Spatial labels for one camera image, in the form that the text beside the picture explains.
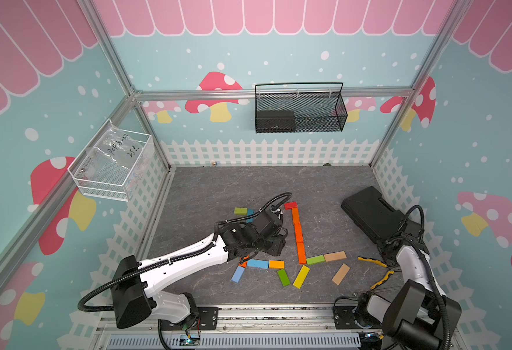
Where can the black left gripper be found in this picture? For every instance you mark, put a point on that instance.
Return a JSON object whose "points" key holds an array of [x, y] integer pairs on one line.
{"points": [[278, 242]]}

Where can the small orange-yellow block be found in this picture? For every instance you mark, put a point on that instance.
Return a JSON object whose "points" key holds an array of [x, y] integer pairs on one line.
{"points": [[275, 264]]}

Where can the blue long block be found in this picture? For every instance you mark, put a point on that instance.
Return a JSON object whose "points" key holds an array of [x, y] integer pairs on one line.
{"points": [[264, 264]]}

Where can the teal long block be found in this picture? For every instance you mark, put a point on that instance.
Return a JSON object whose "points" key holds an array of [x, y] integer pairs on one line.
{"points": [[250, 212]]}

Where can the red block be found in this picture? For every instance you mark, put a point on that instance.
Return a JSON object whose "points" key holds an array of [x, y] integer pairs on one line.
{"points": [[290, 205]]}

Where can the lime green small block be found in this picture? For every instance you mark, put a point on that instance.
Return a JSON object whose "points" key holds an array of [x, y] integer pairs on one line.
{"points": [[241, 211]]}

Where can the yellow-green wide block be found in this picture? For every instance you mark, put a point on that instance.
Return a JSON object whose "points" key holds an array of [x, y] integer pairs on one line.
{"points": [[301, 277]]}

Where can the light blue block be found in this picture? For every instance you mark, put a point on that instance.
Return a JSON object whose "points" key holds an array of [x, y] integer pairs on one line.
{"points": [[238, 274]]}

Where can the tan long block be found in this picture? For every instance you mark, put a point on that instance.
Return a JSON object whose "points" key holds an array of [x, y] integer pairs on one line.
{"points": [[335, 256]]}

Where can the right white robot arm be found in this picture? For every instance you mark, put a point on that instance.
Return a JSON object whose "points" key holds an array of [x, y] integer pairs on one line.
{"points": [[408, 304]]}

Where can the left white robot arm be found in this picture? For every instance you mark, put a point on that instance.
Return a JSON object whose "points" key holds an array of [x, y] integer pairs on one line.
{"points": [[137, 291]]}

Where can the black plastic tool case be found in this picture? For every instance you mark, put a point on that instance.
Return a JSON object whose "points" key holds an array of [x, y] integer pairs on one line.
{"points": [[373, 215]]}

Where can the yellow black pliers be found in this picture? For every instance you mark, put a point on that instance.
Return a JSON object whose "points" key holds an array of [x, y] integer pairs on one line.
{"points": [[380, 270]]}

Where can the black box in basket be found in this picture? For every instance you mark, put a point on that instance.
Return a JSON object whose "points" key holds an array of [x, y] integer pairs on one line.
{"points": [[275, 121]]}

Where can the green circuit board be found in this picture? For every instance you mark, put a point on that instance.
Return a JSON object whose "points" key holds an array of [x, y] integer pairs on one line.
{"points": [[189, 341]]}

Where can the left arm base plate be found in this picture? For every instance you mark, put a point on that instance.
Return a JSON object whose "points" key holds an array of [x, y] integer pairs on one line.
{"points": [[206, 318]]}

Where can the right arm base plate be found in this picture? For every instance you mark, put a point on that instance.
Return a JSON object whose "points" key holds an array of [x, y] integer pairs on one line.
{"points": [[359, 317]]}

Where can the black wire mesh basket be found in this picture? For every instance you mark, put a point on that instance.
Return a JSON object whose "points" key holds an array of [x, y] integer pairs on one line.
{"points": [[318, 107]]}

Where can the clear plastic wall bin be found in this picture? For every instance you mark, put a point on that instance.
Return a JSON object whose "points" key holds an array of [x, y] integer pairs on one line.
{"points": [[113, 163]]}

